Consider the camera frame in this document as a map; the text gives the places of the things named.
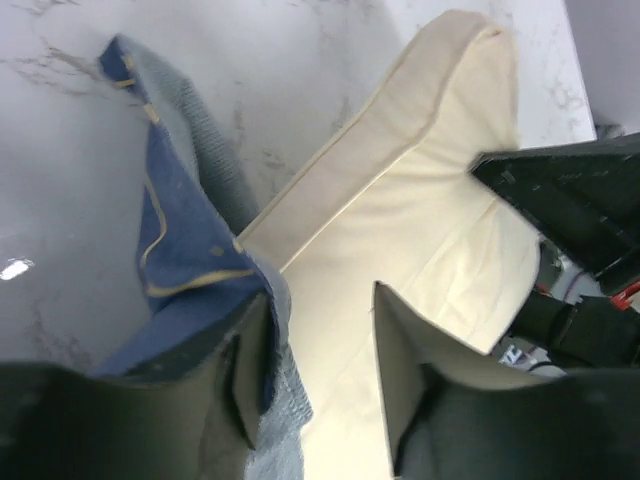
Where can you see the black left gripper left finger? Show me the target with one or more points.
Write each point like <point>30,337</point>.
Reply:
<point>190,413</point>

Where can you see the blue denim pillowcase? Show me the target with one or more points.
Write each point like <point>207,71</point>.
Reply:
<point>192,269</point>

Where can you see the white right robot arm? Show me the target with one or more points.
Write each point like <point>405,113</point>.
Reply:
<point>594,332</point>

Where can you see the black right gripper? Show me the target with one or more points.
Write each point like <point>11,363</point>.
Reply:
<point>583,197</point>

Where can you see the cream white pillow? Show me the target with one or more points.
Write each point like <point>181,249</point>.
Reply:
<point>389,199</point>

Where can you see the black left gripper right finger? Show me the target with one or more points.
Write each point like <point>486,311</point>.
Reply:
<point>452,413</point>

